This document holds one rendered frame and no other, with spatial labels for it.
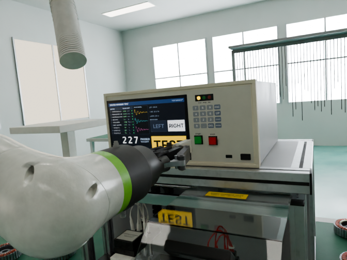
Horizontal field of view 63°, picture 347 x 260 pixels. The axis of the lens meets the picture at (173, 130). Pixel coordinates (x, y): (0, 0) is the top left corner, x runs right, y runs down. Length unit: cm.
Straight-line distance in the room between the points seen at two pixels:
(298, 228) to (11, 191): 55
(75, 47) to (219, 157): 135
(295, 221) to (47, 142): 596
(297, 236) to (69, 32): 167
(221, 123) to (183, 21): 715
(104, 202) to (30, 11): 635
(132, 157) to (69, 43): 153
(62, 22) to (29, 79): 430
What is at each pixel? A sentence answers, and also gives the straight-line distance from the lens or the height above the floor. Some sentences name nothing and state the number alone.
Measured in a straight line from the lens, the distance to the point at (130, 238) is 84.
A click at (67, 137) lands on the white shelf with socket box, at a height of 111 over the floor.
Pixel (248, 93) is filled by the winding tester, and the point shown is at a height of 129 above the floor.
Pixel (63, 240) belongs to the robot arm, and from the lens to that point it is 32.
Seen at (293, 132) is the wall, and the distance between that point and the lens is 702.
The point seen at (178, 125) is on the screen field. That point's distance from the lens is 74.
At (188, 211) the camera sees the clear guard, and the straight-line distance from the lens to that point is 59.
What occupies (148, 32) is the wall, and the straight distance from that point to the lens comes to 824.
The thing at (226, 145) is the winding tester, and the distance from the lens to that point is 70.
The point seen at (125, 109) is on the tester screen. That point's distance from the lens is 82.
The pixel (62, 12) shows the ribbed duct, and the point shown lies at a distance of 204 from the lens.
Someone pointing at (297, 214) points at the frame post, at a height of 103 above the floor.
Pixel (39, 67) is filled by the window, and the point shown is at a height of 211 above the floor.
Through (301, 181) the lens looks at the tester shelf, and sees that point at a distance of 66.
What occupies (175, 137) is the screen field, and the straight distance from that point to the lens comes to 75.
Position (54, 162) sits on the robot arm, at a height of 123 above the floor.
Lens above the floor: 129
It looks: 6 degrees down
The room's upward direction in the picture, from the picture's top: 4 degrees counter-clockwise
